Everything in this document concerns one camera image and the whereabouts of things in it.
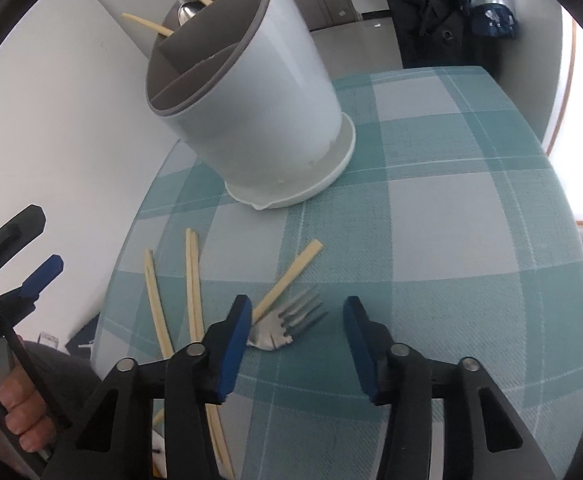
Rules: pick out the white utensil holder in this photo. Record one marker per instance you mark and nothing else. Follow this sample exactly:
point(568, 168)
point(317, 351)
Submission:
point(271, 110)

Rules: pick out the person's left hand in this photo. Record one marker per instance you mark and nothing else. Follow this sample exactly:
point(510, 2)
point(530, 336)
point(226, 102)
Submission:
point(21, 410)

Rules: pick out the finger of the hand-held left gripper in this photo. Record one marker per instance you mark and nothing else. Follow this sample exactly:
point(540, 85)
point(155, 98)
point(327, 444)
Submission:
point(18, 227)
point(46, 271)

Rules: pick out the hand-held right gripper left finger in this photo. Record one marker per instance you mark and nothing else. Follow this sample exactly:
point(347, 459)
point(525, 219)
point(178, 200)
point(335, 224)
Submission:
point(234, 345)

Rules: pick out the black backpack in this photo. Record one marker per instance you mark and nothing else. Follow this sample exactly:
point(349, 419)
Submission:
point(421, 15)

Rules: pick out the steel fork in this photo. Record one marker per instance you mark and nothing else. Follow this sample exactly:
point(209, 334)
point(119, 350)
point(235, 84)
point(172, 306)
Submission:
point(271, 337)

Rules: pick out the teal checked tablecloth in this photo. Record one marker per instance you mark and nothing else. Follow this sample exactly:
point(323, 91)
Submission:
point(446, 235)

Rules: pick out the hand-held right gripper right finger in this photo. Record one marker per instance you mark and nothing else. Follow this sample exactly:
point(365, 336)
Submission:
point(364, 345)

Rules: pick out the steel spoon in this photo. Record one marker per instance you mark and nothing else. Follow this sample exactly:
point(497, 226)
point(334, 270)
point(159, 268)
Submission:
point(189, 12)

